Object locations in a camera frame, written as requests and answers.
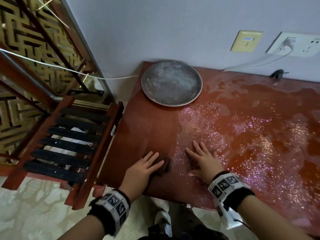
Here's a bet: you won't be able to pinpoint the person's right hand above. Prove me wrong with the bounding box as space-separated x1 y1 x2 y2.
185 141 225 184

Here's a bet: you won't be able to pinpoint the person's left hand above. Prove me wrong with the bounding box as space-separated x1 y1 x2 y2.
119 151 165 203

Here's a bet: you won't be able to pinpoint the brown cleaning cloth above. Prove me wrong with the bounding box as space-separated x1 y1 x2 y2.
142 153 171 177

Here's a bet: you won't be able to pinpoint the round grey metal tray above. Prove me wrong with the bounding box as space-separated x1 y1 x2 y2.
141 60 203 107

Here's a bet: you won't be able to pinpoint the person's left forearm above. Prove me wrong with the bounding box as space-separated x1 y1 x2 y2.
57 215 105 240

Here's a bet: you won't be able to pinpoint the person's right forearm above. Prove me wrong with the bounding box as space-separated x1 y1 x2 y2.
236 195 313 240

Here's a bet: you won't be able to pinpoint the red wooden table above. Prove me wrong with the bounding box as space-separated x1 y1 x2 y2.
96 61 320 237

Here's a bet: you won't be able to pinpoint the white shoe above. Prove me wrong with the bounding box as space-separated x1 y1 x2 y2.
154 210 172 238

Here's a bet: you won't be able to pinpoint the white paper sheet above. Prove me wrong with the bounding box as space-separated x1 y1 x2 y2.
50 127 87 170

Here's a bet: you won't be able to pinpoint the white bag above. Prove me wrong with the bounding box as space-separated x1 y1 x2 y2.
85 77 104 92

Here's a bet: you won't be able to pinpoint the black power plug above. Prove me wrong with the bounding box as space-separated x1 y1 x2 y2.
270 69 290 79

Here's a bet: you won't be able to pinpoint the white power plug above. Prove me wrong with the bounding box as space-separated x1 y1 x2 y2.
282 37 297 49

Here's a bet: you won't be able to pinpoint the wooden folding luggage rack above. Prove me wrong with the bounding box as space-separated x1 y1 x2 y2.
15 0 104 97

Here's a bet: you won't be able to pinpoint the gold lattice screen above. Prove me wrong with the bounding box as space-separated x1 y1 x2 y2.
0 0 90 163

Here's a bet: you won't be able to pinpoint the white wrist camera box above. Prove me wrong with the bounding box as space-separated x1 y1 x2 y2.
215 200 244 229

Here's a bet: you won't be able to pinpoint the red wooden rack black straps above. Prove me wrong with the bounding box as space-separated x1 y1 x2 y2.
1 95 125 211

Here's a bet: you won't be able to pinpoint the long white cable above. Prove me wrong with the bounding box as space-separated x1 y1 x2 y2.
0 48 139 80

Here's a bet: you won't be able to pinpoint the white plug cable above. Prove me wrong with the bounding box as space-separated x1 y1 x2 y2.
221 47 293 72

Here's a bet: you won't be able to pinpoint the beige wall plate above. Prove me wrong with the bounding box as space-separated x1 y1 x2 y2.
230 30 263 53

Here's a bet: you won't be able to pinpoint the white wall power socket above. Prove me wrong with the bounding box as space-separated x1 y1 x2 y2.
266 31 320 58

